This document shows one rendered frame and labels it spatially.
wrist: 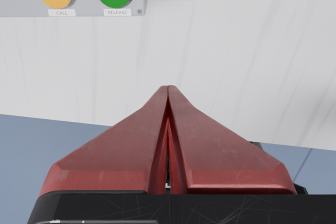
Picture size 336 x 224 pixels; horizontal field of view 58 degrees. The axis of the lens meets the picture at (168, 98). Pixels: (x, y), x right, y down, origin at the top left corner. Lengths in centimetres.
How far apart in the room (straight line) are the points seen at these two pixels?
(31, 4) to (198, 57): 27
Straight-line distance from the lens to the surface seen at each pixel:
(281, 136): 68
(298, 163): 210
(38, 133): 191
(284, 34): 55
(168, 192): 105
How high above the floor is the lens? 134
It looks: 56 degrees down
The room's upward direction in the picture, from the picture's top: 180 degrees clockwise
